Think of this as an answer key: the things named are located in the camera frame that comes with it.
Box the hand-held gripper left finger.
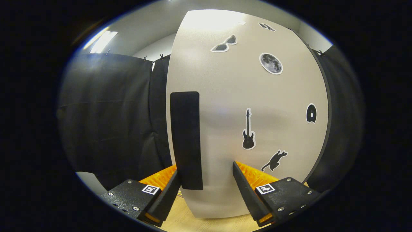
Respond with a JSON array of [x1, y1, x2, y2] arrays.
[[100, 165, 181, 227]]

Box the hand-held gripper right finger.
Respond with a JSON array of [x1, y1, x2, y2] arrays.
[[232, 161, 322, 227]]

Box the black door handle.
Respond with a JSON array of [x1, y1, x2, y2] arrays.
[[170, 91, 203, 190]]

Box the black backdrop cloth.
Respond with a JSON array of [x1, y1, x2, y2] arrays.
[[57, 45, 366, 194]]

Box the narrow ceiling light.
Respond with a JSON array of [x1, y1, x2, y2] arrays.
[[83, 27, 118, 54]]

